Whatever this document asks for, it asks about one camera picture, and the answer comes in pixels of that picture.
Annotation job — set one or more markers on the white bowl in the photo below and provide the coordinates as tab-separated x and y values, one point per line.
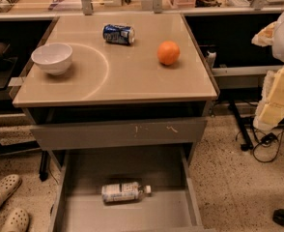
53	58

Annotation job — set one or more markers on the beige clog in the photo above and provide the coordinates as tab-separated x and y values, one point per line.
8	185
17	221

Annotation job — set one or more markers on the black chair base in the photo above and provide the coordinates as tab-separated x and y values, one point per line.
278	216

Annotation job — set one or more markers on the blue soda can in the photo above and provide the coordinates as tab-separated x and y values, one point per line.
118	34

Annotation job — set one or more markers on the orange fruit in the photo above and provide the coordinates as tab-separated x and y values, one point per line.
168	53

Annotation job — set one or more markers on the blue label plastic bottle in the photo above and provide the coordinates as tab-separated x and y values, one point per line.
123	192

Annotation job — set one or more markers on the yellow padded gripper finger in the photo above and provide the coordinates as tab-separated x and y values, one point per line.
265	36
270	110

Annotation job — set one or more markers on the grey drawer cabinet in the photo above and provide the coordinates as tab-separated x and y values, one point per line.
118	95

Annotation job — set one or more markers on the beige clog lower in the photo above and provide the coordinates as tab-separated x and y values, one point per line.
17	221

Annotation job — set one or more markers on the beige clog upper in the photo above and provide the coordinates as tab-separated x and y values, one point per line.
8	185

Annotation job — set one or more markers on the black table leg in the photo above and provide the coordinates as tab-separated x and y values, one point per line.
247	143

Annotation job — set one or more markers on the open middle drawer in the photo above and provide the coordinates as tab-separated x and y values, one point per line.
171	207

